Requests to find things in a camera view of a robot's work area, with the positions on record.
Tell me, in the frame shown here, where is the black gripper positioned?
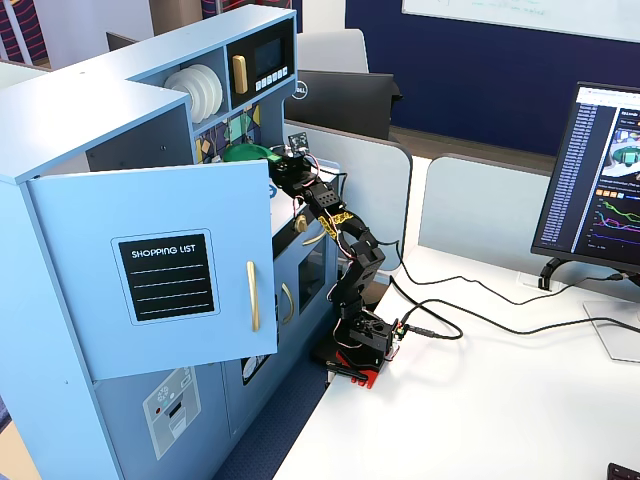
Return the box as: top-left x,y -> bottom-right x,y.
268,144 -> 321,190

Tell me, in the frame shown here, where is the green round lid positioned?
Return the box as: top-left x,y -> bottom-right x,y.
222,143 -> 284,166

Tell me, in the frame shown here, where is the red arm base clamp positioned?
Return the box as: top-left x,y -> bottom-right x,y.
313,344 -> 384,390

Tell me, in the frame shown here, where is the black Dell monitor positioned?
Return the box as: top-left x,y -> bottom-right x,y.
284,69 -> 404,141

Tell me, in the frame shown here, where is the grey desk partition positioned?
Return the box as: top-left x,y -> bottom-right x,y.
283,122 -> 414,266
418,153 -> 556,251

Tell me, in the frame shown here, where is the white toy plate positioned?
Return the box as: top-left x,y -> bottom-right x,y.
202,63 -> 224,119
192,64 -> 215,121
163,67 -> 204,124

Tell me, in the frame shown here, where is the black toy microwave door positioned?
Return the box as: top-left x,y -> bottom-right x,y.
227,18 -> 295,109

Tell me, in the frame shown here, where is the grey chair back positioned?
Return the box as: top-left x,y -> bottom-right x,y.
297,28 -> 370,75

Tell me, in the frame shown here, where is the shopping list sticker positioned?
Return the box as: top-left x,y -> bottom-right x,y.
110,228 -> 221,326

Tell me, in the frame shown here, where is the blue oven door with window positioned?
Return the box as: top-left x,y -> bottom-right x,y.
294,227 -> 339,351

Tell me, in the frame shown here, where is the blue toy play kitchen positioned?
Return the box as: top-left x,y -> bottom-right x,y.
0,4 -> 346,480

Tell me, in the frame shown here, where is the black dishwasher sticker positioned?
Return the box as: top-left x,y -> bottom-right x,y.
242,354 -> 271,386

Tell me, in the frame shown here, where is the blue fridge door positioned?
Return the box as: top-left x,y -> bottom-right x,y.
27,159 -> 279,382

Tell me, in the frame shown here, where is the water dispenser sticker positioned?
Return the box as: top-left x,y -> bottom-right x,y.
142,367 -> 202,461

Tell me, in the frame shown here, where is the whiteboard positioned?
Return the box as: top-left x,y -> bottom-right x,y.
401,0 -> 640,44

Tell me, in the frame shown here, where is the computer monitor with plots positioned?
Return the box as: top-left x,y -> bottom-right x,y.
529,81 -> 640,364

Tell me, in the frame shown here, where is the blue freezer door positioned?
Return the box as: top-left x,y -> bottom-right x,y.
92,359 -> 234,480

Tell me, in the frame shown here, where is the gold microwave handle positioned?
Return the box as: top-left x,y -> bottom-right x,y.
232,54 -> 249,95

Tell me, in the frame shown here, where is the gold fridge door handle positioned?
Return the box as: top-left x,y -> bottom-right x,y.
246,260 -> 262,332

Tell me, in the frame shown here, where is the gold dishwasher door handle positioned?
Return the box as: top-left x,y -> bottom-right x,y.
279,282 -> 295,326

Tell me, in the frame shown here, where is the black cable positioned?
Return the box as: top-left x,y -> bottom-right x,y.
399,319 -> 465,342
374,239 -> 629,307
387,277 -> 640,337

